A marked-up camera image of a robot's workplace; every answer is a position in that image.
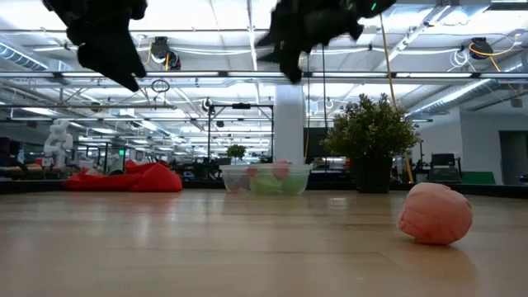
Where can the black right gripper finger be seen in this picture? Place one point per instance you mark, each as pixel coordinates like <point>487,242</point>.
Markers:
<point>268,49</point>
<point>293,66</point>

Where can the black metal frame rig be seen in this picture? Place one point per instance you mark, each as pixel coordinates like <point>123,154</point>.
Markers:
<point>209,132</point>

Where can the white building column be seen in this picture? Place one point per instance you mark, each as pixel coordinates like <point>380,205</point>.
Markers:
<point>288,123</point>

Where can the silver ventilation duct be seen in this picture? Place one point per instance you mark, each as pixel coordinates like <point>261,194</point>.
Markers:
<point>453,97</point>

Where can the small green plant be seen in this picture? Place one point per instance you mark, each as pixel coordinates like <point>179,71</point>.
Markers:
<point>236,151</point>

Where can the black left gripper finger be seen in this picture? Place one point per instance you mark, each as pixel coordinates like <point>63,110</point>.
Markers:
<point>139,70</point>
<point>111,66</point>

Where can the long ceiling light bar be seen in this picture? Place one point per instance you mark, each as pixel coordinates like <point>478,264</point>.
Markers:
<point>185,74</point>

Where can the black table frame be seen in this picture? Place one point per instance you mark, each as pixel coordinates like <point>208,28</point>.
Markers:
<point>453,189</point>

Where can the black screen panel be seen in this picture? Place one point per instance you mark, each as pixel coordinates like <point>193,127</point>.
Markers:
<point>315,142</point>

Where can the large green bushy plant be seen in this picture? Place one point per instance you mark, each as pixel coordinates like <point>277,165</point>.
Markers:
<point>371,128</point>

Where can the black plant pot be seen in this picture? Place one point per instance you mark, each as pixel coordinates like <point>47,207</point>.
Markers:
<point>371,175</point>

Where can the green plush starfruit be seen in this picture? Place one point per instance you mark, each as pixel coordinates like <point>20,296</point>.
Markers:
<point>266,185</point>

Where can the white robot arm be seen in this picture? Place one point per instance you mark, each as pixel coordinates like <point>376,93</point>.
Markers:
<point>57,142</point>

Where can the green panel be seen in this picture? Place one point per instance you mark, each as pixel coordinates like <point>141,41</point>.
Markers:
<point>477,178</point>

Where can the red cloth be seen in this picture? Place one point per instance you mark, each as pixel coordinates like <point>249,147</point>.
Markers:
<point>144,179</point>

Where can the clear plastic tupperware container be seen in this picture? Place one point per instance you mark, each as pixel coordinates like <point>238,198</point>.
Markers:
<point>231,171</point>

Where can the black equipment cart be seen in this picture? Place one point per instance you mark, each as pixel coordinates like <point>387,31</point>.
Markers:
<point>444,167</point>

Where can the pink plush peach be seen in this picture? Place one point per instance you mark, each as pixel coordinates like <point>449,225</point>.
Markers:
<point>435,214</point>
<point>281,170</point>

